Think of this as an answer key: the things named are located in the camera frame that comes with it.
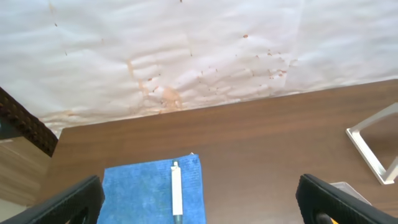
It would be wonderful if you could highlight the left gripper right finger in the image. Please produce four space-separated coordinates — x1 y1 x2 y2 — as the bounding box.
295 173 398 224

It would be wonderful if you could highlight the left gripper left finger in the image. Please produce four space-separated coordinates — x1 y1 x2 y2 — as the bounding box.
0 175 106 224

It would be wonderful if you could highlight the white and blue stand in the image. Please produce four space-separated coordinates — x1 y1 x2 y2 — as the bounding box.
345 102 398 185

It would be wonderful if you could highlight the blue cloth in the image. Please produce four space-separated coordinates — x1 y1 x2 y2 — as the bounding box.
96 153 208 224

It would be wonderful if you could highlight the white pipette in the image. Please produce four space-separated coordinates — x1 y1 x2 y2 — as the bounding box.
170 159 185 224

